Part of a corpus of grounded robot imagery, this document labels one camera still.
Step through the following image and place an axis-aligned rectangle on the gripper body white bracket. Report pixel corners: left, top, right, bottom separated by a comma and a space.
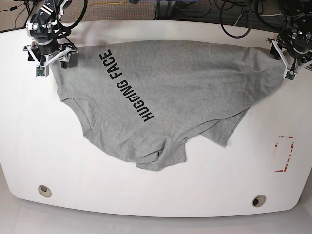
267, 31, 312, 73
23, 41, 78, 67

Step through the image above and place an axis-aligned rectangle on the grey t-shirt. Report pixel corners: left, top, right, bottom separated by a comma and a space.
51, 40, 285, 171

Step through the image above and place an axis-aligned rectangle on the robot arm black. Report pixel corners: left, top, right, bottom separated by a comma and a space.
254, 0, 312, 80
23, 0, 88, 77

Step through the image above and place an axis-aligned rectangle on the red tape marking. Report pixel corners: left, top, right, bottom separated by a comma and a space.
273, 136, 294, 173

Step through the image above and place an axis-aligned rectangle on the left table grommet hole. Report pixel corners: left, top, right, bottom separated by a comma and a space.
38, 185, 52, 198

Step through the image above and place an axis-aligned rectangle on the table grommet hole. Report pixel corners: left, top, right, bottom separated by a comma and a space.
38, 185, 52, 198
252, 195, 266, 208

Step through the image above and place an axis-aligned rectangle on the right table grommet hole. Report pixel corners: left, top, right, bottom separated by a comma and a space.
252, 195, 266, 208

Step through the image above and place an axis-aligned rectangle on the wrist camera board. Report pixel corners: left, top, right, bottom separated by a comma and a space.
36, 66, 49, 77
284, 69, 297, 81

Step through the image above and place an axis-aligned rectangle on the yellow cable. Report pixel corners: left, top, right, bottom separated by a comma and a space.
75, 0, 125, 22

